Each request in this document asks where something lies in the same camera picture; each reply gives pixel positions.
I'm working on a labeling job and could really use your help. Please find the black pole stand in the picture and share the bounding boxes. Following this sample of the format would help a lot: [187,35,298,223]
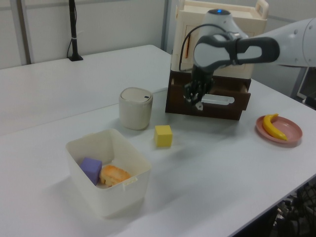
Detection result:
[67,0,84,62]

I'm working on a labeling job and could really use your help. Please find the cream plastic storage box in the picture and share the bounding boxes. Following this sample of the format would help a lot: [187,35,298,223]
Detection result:
[170,0,270,80]

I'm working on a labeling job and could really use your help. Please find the yellow cube block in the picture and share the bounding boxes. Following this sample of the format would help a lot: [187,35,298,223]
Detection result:
[154,124,173,148]

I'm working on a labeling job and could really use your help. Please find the white open plastic bin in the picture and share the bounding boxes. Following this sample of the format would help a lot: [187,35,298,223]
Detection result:
[65,128,152,219]

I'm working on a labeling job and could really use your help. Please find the orange toy bread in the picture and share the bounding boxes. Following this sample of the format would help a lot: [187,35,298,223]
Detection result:
[99,164,131,186]

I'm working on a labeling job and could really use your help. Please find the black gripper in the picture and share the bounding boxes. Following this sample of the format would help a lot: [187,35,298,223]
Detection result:
[183,64,214,106]

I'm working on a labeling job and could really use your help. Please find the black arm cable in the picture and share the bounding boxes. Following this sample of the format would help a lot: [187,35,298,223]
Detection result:
[178,23,224,73]

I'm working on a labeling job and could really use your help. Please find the yellow toy banana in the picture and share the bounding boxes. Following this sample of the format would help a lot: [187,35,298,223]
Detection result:
[262,113,289,141]

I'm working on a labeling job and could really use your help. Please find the pink plate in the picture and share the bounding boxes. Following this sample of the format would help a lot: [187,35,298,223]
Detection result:
[255,115,303,148]

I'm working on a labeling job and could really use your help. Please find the beige lidded trash bin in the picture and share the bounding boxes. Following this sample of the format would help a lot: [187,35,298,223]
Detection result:
[118,86,154,131]

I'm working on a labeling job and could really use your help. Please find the dark wood drawer cabinet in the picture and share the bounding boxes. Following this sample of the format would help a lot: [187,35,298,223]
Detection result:
[169,69,252,96]

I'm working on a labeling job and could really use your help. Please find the dark wood drawer, white handle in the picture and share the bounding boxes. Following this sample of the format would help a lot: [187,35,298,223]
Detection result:
[164,73,252,121]

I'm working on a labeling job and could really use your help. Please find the purple cube block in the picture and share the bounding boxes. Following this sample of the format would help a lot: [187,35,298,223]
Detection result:
[79,157,103,186]

